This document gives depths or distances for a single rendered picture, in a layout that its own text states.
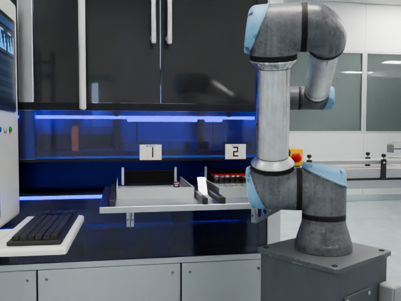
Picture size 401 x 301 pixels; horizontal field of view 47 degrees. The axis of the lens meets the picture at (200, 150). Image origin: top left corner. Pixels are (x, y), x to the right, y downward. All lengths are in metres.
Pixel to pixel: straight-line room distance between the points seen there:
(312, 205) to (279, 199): 0.09
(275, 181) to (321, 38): 0.37
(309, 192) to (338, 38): 0.39
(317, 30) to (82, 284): 1.29
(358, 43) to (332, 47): 6.23
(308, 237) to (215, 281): 0.76
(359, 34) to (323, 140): 1.67
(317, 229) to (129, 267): 0.88
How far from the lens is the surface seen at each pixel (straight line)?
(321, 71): 1.28
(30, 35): 1.85
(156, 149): 1.79
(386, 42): 7.62
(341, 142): 7.18
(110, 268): 1.87
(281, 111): 1.17
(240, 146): 1.85
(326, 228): 1.24
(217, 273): 1.92
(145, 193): 1.55
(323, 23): 1.12
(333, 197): 1.23
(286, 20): 1.11
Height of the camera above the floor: 1.12
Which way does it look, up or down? 3 degrees down
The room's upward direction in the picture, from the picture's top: straight up
